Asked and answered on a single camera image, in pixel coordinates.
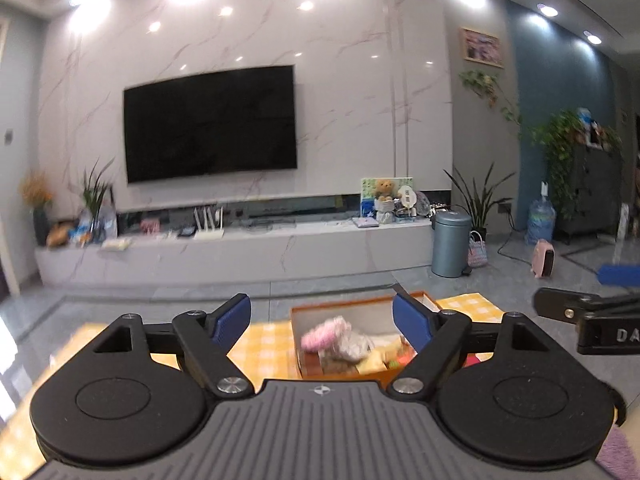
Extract black power cable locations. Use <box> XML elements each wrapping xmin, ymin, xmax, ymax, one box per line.
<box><xmin>497</xmin><ymin>210</ymin><xmax>536</xmax><ymax>264</ymax></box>

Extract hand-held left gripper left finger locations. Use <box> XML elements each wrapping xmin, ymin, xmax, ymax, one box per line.
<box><xmin>92</xmin><ymin>292</ymin><xmax>252</xmax><ymax>397</ymax></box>

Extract teddy bear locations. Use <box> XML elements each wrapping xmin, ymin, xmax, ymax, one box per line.
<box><xmin>374</xmin><ymin>178</ymin><xmax>399</xmax><ymax>224</ymax></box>

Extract pink crocheted flower piece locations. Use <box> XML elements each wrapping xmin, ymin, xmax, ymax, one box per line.
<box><xmin>300</xmin><ymin>316</ymin><xmax>354</xmax><ymax>352</ymax></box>

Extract blue water jug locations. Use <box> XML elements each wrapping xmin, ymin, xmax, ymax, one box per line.
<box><xmin>525</xmin><ymin>180</ymin><xmax>557</xmax><ymax>247</ymax></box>

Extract yellow checkered blanket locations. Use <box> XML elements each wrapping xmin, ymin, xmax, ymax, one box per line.
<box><xmin>0</xmin><ymin>294</ymin><xmax>506</xmax><ymax>471</ymax></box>

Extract woven basket bag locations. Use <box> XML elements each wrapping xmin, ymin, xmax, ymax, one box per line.
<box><xmin>467</xmin><ymin>230</ymin><xmax>488</xmax><ymax>269</ymax></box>

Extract white router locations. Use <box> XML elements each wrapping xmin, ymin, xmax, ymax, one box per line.
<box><xmin>192</xmin><ymin>205</ymin><xmax>224</xmax><ymax>240</ymax></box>

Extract orange storage box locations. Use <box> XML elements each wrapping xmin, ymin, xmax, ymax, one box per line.
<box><xmin>290</xmin><ymin>290</ymin><xmax>444</xmax><ymax>382</ymax></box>

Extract hanging vine plant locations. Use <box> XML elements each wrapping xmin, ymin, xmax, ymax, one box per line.
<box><xmin>459</xmin><ymin>69</ymin><xmax>532</xmax><ymax>132</ymax></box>

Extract green plant in glass vase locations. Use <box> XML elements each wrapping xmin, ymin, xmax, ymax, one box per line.
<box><xmin>80</xmin><ymin>157</ymin><xmax>117</xmax><ymax>244</ymax></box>

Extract pink space heater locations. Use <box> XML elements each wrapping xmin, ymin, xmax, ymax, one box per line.
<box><xmin>531</xmin><ymin>239</ymin><xmax>557</xmax><ymax>280</ymax></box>

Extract white cloth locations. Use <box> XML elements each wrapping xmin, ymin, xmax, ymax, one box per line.
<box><xmin>322</xmin><ymin>332</ymin><xmax>374</xmax><ymax>364</ymax></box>

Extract brown round object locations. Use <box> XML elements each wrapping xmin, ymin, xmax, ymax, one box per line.
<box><xmin>46</xmin><ymin>222</ymin><xmax>71</xmax><ymax>249</ymax></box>

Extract purple fluffy garment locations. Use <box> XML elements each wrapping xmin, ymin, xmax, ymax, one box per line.
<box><xmin>595</xmin><ymin>425</ymin><xmax>640</xmax><ymax>480</ymax></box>

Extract blue white snack bag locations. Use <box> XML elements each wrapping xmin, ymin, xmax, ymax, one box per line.
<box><xmin>70</xmin><ymin>220</ymin><xmax>94</xmax><ymax>246</ymax></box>

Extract grey trash bin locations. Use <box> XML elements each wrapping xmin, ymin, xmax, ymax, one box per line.
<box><xmin>431</xmin><ymin>210</ymin><xmax>473</xmax><ymax>279</ymax></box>

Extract framed wall picture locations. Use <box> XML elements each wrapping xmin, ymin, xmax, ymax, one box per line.
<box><xmin>460</xmin><ymin>27</ymin><xmax>505</xmax><ymax>69</ymax></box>

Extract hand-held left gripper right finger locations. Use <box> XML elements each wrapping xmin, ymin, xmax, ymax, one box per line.
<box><xmin>391</xmin><ymin>291</ymin><xmax>552</xmax><ymax>395</ymax></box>

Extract black wall television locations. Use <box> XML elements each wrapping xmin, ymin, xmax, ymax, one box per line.
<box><xmin>123</xmin><ymin>64</ymin><xmax>299</xmax><ymax>184</ymax></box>

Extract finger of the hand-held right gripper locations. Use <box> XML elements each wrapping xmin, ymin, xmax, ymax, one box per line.
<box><xmin>597</xmin><ymin>264</ymin><xmax>640</xmax><ymax>289</ymax></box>
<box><xmin>532</xmin><ymin>287</ymin><xmax>640</xmax><ymax>320</ymax></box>

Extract yellow flowers in dark vase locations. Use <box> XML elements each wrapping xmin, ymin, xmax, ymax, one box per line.
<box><xmin>19</xmin><ymin>170</ymin><xmax>53</xmax><ymax>247</ymax></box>

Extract dark drawer cabinet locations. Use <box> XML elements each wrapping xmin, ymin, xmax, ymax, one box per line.
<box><xmin>555</xmin><ymin>142</ymin><xmax>626</xmax><ymax>246</ymax></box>

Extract colourful toy figure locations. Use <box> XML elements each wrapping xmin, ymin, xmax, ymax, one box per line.
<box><xmin>580</xmin><ymin>107</ymin><xmax>609</xmax><ymax>149</ymax></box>

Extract tall green potted plant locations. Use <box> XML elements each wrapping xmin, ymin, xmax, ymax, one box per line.
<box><xmin>442</xmin><ymin>162</ymin><xmax>516</xmax><ymax>247</ymax></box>

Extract white marble TV cabinet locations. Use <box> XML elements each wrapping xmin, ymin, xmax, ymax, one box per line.
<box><xmin>34</xmin><ymin>190</ymin><xmax>453</xmax><ymax>291</ymax></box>

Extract dark cabinet with plants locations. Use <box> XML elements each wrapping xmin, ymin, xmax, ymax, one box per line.
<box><xmin>532</xmin><ymin>109</ymin><xmax>624</xmax><ymax>221</ymax></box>

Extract yellow cloth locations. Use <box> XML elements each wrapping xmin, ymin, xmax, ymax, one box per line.
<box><xmin>357</xmin><ymin>337</ymin><xmax>407</xmax><ymax>374</ymax></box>

